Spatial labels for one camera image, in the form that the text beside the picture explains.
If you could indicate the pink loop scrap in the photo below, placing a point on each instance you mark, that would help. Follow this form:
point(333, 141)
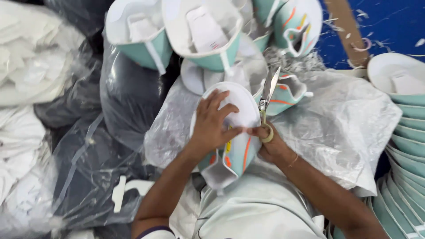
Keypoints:
point(362, 45)

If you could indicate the heap of white trimmings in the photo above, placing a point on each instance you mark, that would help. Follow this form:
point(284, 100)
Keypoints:
point(292, 61)

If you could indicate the bag of white fabric pieces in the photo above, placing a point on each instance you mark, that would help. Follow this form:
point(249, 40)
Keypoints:
point(33, 53)

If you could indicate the person's right hand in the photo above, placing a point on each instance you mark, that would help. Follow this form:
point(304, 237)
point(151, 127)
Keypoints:
point(274, 147)

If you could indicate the mint shoe upper white lining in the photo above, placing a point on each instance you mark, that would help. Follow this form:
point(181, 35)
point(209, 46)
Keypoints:
point(202, 30)
point(139, 30)
point(264, 20)

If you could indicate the stack of mint shoe uppers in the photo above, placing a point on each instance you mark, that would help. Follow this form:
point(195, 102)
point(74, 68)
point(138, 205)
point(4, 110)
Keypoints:
point(406, 132)

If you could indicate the person's left hand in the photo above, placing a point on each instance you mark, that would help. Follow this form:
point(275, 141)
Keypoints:
point(207, 129)

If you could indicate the dark plastic bag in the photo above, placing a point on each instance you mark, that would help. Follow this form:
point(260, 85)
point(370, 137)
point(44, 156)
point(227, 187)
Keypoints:
point(123, 96)

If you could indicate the clear plastic sheet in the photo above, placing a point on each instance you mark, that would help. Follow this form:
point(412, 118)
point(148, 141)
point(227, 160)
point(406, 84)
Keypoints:
point(338, 126)

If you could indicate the brown cardboard strip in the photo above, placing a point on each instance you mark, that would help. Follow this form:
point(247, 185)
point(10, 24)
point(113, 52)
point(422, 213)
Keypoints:
point(347, 30)

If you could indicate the person's light shirt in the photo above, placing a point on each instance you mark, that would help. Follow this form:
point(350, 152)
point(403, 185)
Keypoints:
point(252, 209)

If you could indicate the mint shoe orange stripes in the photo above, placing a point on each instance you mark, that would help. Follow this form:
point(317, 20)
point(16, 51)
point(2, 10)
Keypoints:
point(297, 26)
point(245, 113)
point(287, 96)

